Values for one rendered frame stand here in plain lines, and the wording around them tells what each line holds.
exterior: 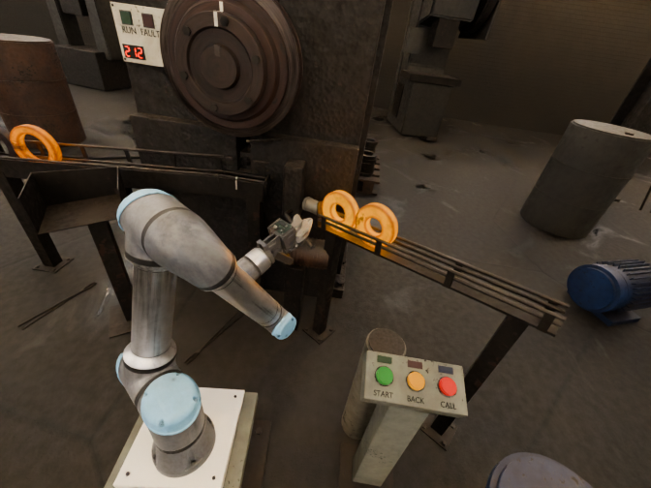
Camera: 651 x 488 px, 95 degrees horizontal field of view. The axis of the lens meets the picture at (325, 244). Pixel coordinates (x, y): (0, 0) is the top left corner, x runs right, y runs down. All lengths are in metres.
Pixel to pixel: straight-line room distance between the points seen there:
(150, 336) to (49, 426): 0.82
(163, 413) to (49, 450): 0.76
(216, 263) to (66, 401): 1.12
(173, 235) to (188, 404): 0.40
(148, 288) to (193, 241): 0.20
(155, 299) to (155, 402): 0.22
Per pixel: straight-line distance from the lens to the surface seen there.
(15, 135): 1.86
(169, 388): 0.83
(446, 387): 0.82
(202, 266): 0.58
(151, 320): 0.78
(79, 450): 1.48
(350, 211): 1.07
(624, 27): 8.57
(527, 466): 1.05
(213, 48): 1.12
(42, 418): 1.61
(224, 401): 1.05
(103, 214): 1.38
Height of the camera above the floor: 1.25
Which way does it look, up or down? 35 degrees down
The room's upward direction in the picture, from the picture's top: 8 degrees clockwise
